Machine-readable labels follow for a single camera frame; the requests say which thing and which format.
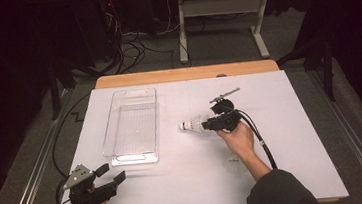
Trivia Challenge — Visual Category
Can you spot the aluminium floor rail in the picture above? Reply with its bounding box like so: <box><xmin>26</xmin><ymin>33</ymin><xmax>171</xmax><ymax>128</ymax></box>
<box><xmin>305</xmin><ymin>64</ymin><xmax>362</xmax><ymax>204</ymax></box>
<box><xmin>0</xmin><ymin>86</ymin><xmax>86</xmax><ymax>204</ymax></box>

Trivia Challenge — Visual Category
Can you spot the white table cover board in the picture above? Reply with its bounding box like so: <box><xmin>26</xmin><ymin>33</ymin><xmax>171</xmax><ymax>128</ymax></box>
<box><xmin>44</xmin><ymin>64</ymin><xmax>351</xmax><ymax>204</ymax></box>

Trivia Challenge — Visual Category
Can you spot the white metal desk frame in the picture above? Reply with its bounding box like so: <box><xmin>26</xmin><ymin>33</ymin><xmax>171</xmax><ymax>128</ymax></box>
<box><xmin>173</xmin><ymin>0</ymin><xmax>278</xmax><ymax>68</ymax></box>

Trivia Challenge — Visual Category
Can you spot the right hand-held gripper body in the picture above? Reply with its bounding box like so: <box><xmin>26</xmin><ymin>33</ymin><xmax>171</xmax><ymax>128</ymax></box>
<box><xmin>207</xmin><ymin>87</ymin><xmax>245</xmax><ymax>134</ymax></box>

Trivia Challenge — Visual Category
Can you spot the dark equipment rack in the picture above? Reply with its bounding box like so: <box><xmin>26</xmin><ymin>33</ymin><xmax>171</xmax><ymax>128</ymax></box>
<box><xmin>72</xmin><ymin>0</ymin><xmax>126</xmax><ymax>65</ymax></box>

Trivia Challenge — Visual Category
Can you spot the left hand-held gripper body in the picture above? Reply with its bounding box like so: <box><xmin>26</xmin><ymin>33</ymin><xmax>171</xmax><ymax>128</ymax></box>
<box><xmin>60</xmin><ymin>160</ymin><xmax>119</xmax><ymax>204</ymax></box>

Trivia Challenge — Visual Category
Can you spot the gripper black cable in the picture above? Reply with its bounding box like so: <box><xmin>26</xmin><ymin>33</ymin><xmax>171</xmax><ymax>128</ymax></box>
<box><xmin>224</xmin><ymin>101</ymin><xmax>279</xmax><ymax>176</ymax></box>
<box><xmin>45</xmin><ymin>92</ymin><xmax>102</xmax><ymax>204</ymax></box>

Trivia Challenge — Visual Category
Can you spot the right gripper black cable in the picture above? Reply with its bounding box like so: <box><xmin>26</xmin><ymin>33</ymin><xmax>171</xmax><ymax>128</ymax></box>
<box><xmin>224</xmin><ymin>101</ymin><xmax>279</xmax><ymax>176</ymax></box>

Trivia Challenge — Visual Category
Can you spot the tangle of floor cables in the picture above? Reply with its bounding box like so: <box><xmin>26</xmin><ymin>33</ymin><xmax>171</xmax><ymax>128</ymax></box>
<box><xmin>102</xmin><ymin>0</ymin><xmax>194</xmax><ymax>76</ymax></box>

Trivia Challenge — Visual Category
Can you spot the person's right hand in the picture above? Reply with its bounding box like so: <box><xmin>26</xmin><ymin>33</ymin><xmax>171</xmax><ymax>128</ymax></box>
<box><xmin>215</xmin><ymin>122</ymin><xmax>258</xmax><ymax>166</ymax></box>

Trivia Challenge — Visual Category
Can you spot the clear plastic bin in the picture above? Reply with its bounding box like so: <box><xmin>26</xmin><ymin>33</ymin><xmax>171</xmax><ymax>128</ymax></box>
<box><xmin>96</xmin><ymin>86</ymin><xmax>165</xmax><ymax>169</ymax></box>

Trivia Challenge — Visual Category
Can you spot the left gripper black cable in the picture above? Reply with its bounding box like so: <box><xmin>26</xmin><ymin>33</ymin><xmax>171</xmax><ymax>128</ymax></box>
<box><xmin>45</xmin><ymin>92</ymin><xmax>102</xmax><ymax>204</ymax></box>

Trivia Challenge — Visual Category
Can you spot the black metal stand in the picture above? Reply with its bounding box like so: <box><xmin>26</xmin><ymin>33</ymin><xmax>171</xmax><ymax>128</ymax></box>
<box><xmin>275</xmin><ymin>35</ymin><xmax>338</xmax><ymax>107</ymax></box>
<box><xmin>45</xmin><ymin>56</ymin><xmax>81</xmax><ymax>122</ymax></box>

